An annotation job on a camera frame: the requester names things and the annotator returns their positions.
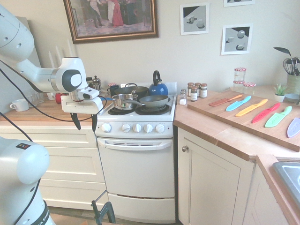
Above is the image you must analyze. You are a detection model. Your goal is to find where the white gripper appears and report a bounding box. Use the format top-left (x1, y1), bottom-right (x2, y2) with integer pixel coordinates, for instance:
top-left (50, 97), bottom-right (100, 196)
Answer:
top-left (60, 93), bottom-right (104, 132)

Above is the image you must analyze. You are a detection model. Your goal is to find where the white stove oven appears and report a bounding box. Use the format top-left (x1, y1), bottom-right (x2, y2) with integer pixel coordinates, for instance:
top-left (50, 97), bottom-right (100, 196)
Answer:
top-left (94, 81), bottom-right (178, 225)

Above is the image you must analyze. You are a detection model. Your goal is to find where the white oven door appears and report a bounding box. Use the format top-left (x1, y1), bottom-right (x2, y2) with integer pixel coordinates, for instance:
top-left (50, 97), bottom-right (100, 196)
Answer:
top-left (97, 136), bottom-right (176, 199)

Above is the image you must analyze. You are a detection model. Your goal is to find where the white oven bottom drawer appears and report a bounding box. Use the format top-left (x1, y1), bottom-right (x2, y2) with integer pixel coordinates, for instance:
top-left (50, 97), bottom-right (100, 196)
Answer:
top-left (107, 192), bottom-right (177, 225)

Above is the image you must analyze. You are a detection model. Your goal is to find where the black coil burner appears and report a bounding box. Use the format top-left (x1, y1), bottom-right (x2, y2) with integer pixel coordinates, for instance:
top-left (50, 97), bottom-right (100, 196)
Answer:
top-left (108, 105), bottom-right (137, 116)
top-left (135, 104), bottom-right (173, 116)

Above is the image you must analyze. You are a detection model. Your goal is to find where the glass french press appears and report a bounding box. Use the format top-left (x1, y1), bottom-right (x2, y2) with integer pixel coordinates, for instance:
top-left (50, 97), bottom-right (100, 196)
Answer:
top-left (91, 75), bottom-right (103, 92)

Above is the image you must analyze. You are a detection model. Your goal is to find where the cream drawer cabinet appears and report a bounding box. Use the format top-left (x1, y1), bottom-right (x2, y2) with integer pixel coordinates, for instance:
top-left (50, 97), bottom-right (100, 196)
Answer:
top-left (0, 126), bottom-right (110, 212)

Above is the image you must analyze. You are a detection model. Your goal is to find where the dark blue mug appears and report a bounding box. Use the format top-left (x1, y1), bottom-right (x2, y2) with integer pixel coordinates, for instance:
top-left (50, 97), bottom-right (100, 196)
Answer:
top-left (107, 85), bottom-right (120, 97)

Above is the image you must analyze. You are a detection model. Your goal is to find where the steel saucepan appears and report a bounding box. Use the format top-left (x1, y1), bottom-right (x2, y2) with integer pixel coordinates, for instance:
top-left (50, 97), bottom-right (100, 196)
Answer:
top-left (111, 93), bottom-right (146, 110)

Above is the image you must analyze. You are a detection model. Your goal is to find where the clear drinking glasses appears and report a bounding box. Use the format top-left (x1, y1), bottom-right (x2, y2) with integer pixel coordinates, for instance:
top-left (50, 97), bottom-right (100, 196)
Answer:
top-left (27, 90), bottom-right (45, 105)

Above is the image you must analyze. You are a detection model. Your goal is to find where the dark wok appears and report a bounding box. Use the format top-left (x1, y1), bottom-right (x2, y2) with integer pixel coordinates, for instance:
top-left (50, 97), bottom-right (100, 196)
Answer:
top-left (113, 82), bottom-right (149, 99)

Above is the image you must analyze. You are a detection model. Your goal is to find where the white coffee cup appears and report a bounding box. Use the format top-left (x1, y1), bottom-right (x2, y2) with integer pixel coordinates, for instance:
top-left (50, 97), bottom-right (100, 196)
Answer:
top-left (9, 98), bottom-right (30, 112)

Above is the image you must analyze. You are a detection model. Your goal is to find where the grey frying pan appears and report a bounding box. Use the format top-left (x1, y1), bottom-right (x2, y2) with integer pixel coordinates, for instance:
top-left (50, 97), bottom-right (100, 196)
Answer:
top-left (127, 94), bottom-right (170, 109)

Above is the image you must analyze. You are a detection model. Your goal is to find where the black clamp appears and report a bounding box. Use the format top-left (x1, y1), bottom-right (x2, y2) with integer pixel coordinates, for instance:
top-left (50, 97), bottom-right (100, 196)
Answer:
top-left (91, 190), bottom-right (116, 225)

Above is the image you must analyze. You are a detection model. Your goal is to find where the gold framed painting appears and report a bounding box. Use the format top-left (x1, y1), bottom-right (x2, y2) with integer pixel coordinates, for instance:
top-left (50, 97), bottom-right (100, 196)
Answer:
top-left (63, 0), bottom-right (160, 45)

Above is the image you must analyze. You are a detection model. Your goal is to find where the cream cabinet with door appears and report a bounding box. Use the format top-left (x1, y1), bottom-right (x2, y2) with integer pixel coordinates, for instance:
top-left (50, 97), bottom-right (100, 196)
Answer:
top-left (176, 127), bottom-right (256, 225)

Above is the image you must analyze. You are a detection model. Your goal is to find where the grey shapes print with cube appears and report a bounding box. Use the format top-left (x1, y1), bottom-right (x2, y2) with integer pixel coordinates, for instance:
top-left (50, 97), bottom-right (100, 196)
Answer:
top-left (180, 2), bottom-right (210, 36)

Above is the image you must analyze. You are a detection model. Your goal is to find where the wooden cutting board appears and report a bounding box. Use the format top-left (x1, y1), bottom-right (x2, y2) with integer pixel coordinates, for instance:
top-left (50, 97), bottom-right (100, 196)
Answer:
top-left (187, 90), bottom-right (300, 153)

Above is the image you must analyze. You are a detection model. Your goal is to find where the blue knife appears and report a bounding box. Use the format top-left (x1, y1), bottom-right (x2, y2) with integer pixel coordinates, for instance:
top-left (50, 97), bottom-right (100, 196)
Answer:
top-left (225, 95), bottom-right (252, 112)

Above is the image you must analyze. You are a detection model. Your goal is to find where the short glass jar checked lid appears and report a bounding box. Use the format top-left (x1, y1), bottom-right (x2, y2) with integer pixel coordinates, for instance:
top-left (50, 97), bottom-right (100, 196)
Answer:
top-left (243, 82), bottom-right (256, 95)
top-left (232, 80), bottom-right (245, 93)

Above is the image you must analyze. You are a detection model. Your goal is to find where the tall glass jar checked lid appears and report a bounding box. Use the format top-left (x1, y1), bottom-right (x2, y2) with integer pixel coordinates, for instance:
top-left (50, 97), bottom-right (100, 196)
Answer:
top-left (233, 67), bottom-right (248, 83)

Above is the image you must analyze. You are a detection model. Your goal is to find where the grey shapes print with sphere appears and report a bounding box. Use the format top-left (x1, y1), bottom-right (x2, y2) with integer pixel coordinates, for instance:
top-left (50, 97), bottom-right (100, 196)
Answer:
top-left (221, 23), bottom-right (254, 56)

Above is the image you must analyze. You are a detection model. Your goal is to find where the red knife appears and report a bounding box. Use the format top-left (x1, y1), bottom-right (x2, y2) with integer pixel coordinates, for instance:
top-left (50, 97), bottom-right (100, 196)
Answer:
top-left (252, 102), bottom-right (281, 124)

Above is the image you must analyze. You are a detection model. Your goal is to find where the green knife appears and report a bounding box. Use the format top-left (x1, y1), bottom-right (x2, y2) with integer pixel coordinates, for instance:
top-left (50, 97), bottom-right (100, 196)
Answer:
top-left (264, 105), bottom-right (293, 128)

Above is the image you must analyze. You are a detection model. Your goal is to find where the grey print cut by edge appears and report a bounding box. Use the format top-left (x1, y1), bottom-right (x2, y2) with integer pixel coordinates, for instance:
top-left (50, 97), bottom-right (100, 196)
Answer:
top-left (223, 0), bottom-right (256, 8)

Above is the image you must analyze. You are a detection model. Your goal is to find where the small potted green plant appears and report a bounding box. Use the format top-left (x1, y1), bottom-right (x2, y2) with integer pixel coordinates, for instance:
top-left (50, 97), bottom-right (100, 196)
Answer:
top-left (272, 83), bottom-right (288, 103)

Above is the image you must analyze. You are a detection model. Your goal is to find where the light blue bowl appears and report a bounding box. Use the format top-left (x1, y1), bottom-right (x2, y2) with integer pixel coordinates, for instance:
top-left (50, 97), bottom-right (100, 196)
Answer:
top-left (284, 93), bottom-right (300, 103)

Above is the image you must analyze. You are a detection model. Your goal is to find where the purple knife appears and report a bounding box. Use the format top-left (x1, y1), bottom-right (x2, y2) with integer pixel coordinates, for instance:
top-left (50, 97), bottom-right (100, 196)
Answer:
top-left (286, 117), bottom-right (300, 139)

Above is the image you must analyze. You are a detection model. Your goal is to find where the metal whisk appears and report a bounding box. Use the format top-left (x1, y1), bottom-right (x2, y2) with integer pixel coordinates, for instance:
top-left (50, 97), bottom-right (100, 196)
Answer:
top-left (282, 58), bottom-right (294, 76)

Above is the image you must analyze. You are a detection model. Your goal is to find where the pale green utensil holder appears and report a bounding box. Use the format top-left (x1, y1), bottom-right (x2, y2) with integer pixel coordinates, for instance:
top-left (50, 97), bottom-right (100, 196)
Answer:
top-left (286, 73), bottom-right (300, 95)

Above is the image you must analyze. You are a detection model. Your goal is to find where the steel sink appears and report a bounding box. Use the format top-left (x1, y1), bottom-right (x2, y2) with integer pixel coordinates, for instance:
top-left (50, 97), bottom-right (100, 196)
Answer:
top-left (272, 161), bottom-right (300, 210)

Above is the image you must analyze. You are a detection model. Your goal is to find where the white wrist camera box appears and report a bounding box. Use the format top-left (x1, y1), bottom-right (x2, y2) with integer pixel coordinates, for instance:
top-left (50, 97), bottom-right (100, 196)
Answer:
top-left (77, 87), bottom-right (100, 100)

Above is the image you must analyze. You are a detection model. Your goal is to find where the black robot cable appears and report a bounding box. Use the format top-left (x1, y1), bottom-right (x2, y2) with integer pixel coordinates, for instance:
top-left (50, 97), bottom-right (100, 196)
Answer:
top-left (0, 60), bottom-right (105, 123)
top-left (0, 111), bottom-right (42, 225)

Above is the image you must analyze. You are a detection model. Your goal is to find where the white oven door handle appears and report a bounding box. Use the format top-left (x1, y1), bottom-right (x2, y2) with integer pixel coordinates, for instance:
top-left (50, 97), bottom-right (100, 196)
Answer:
top-left (102, 140), bottom-right (173, 151)

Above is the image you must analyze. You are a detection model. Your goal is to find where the blue kettle black handle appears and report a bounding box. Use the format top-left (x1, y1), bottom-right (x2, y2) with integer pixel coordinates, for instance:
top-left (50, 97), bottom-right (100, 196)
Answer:
top-left (148, 70), bottom-right (169, 97)

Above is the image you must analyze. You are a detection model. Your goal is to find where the brown knife orange handle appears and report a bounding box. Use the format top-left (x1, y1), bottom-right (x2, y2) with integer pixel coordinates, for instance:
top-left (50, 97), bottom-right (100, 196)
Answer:
top-left (209, 94), bottom-right (243, 107)

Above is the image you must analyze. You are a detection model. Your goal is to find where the yellow knife orange handle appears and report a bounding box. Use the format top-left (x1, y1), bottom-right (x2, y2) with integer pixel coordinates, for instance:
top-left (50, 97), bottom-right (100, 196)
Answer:
top-left (235, 98), bottom-right (269, 117)

